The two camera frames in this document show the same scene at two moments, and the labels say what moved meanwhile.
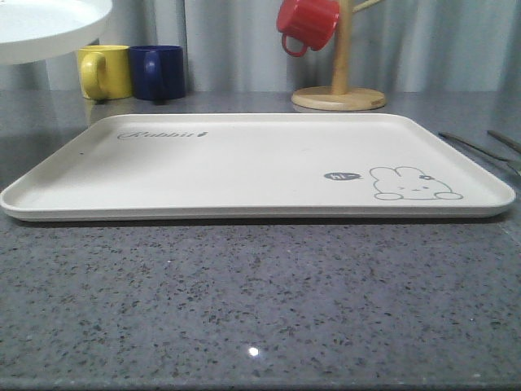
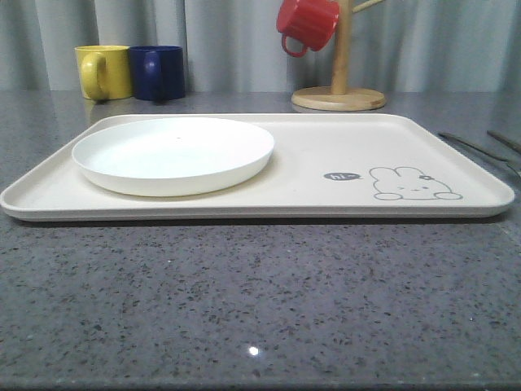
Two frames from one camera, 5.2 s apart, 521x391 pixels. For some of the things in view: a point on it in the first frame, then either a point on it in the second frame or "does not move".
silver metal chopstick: x=509 y=141 does not move
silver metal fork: x=514 y=164 does not move
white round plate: x=32 y=30 -> x=173 y=156
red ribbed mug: x=312 y=21 does not move
